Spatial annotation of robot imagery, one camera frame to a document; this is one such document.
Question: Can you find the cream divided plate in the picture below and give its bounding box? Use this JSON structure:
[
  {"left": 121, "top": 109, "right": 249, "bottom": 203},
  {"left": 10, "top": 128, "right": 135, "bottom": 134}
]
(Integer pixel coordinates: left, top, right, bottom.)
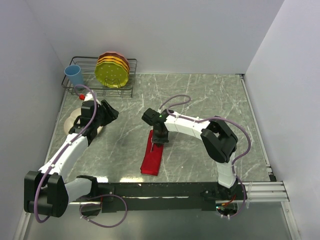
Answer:
[{"left": 63, "top": 107, "right": 104, "bottom": 136}]

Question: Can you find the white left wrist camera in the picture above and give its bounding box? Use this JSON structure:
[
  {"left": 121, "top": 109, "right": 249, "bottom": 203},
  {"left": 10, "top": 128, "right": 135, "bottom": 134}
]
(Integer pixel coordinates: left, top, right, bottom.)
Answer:
[{"left": 78, "top": 92, "right": 101, "bottom": 105}]

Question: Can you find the black wire dish rack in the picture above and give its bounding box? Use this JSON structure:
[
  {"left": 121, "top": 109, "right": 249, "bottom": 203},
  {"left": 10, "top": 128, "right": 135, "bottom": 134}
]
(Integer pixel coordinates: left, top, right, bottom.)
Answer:
[{"left": 70, "top": 56, "right": 138, "bottom": 98}]

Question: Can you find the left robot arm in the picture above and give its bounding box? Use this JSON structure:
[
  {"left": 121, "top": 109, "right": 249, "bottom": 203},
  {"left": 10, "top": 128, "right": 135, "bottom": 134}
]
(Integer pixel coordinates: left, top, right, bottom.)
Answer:
[{"left": 23, "top": 99, "right": 119, "bottom": 218}]

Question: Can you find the orange striped plate stack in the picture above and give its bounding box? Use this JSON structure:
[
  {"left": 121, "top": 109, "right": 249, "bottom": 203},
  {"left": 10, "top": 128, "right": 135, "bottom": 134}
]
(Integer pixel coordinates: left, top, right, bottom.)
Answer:
[{"left": 95, "top": 51, "right": 131, "bottom": 75}]

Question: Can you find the yellow-green dotted plate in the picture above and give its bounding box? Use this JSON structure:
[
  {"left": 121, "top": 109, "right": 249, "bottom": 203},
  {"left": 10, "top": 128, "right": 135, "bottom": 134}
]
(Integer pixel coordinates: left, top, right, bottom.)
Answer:
[{"left": 94, "top": 65, "right": 129, "bottom": 89}]

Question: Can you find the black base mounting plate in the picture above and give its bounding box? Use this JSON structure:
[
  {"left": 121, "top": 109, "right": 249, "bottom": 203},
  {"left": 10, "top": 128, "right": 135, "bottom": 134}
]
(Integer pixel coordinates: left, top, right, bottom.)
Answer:
[{"left": 69, "top": 181, "right": 251, "bottom": 213}]

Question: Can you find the red cloth napkin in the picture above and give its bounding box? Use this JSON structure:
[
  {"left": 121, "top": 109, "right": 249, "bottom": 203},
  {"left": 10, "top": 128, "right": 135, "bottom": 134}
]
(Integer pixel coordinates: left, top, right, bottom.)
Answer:
[{"left": 140, "top": 130, "right": 164, "bottom": 176}]

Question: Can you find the aluminium frame rail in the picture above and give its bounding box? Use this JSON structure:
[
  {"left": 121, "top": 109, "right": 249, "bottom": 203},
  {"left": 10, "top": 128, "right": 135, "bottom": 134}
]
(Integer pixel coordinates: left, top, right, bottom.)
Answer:
[{"left": 24, "top": 181, "right": 290, "bottom": 205}]

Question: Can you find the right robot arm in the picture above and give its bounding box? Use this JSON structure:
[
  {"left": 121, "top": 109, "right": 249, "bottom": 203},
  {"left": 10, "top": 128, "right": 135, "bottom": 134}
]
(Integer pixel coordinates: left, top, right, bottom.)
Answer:
[{"left": 140, "top": 108, "right": 238, "bottom": 200}]

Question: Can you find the blue plastic cup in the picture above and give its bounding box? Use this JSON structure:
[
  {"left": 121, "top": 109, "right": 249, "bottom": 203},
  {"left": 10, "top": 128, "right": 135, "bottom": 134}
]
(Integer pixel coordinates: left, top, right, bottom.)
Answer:
[{"left": 64, "top": 64, "right": 85, "bottom": 86}]

